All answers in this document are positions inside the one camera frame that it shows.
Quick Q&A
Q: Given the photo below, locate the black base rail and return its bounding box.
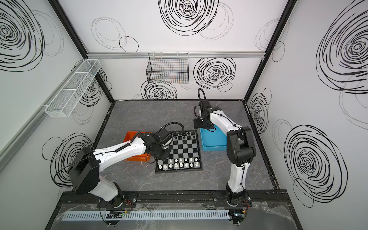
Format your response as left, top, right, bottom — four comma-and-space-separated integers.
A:
60, 189, 291, 209

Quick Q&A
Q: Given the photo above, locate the blue plastic tray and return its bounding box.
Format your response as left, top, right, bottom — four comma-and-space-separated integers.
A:
200, 126, 227, 151

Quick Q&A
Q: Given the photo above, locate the black white chess board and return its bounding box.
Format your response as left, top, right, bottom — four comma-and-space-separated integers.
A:
155, 130, 203, 173

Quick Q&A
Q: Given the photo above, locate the white wire shelf basket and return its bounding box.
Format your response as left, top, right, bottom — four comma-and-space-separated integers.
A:
45, 59, 102, 118

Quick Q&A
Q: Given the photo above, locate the white slotted cable duct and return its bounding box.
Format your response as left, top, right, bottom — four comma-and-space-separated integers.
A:
61, 209, 231, 221

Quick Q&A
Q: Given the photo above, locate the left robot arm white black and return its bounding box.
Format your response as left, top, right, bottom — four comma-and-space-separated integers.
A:
67, 133, 173, 203

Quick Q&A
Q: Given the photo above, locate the black wire basket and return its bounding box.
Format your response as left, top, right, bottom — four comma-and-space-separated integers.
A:
146, 52, 189, 84

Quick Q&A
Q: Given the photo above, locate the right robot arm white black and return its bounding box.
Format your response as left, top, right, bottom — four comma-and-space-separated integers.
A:
194, 109, 256, 205

